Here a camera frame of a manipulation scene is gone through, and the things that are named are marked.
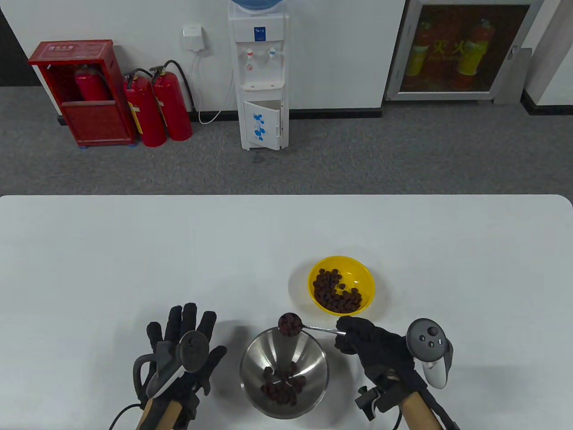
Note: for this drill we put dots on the person's left hand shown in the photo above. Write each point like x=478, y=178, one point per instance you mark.
x=189, y=319

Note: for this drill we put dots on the person's right hand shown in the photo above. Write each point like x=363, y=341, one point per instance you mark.
x=380, y=349

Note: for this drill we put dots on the steel spoon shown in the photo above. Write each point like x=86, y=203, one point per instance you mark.
x=320, y=329

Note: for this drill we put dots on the steel mixing bowl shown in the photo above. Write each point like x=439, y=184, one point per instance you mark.
x=313, y=358

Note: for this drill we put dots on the brown cereal pieces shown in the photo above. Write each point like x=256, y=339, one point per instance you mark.
x=329, y=293

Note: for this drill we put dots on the spoonful of dry cranberries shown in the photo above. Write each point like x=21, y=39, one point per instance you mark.
x=290, y=324

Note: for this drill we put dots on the heap of dry cranberries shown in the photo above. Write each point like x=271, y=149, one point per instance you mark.
x=282, y=389

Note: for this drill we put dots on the person's left forearm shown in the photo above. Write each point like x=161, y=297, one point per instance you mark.
x=163, y=414

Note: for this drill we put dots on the person's right forearm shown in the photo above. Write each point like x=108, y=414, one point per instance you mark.
x=416, y=414

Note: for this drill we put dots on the yellow plastic bowl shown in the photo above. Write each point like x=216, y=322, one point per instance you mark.
x=365, y=275

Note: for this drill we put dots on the grey tracking controller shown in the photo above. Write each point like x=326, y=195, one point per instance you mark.
x=193, y=350
x=427, y=340

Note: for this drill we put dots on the red fire extinguisher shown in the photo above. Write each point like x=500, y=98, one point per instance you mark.
x=91, y=87
x=174, y=107
x=145, y=116

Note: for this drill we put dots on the red fire extinguisher cabinet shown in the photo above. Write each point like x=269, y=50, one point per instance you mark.
x=96, y=123

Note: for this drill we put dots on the white water dispenser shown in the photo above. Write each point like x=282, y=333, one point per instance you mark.
x=259, y=71

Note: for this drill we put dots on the grey glass-door fire cabinet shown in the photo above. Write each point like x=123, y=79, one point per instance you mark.
x=465, y=49

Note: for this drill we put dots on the blue water bottle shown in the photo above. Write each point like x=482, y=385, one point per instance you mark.
x=257, y=3

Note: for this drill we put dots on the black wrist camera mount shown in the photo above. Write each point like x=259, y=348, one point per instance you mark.
x=188, y=410
x=367, y=401

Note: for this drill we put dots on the white wall box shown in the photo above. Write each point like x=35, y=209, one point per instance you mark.
x=193, y=38

